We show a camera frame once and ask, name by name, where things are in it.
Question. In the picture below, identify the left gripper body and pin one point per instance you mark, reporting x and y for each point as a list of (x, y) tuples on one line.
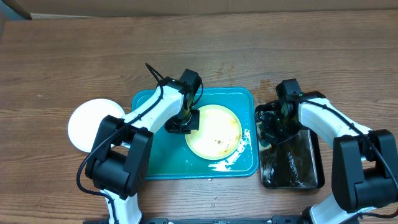
[(183, 122)]

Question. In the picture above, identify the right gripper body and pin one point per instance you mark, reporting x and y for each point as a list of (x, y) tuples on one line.
[(280, 129)]

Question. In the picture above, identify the green rimmed plate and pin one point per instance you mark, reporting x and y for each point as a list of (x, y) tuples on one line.
[(219, 133)]

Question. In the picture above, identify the white plate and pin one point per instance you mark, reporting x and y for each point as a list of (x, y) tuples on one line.
[(85, 120)]

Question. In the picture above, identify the yellow green sponge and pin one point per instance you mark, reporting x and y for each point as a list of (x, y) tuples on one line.
[(264, 145)]

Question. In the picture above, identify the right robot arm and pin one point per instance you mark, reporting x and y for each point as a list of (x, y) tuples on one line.
[(364, 163)]

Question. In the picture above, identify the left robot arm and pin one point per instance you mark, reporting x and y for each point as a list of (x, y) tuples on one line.
[(119, 158)]

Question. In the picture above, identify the teal plastic tray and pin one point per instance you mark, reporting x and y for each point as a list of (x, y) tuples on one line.
[(171, 158)]

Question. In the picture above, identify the black water tray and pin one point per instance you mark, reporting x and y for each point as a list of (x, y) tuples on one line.
[(294, 164)]

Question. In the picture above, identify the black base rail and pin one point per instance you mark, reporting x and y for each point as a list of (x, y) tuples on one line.
[(278, 219)]

